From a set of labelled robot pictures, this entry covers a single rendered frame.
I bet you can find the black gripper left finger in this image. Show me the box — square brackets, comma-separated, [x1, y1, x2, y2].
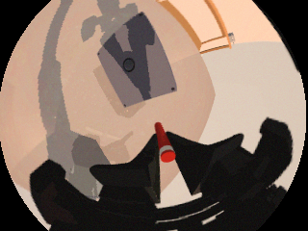
[90, 134, 162, 204]

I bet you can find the red peg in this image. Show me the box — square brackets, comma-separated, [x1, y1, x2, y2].
[155, 122, 176, 163]

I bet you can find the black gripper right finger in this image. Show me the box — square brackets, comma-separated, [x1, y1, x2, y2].
[166, 131, 244, 196]

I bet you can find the dark grey sloped panel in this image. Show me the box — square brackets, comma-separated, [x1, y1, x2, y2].
[97, 12, 177, 107]

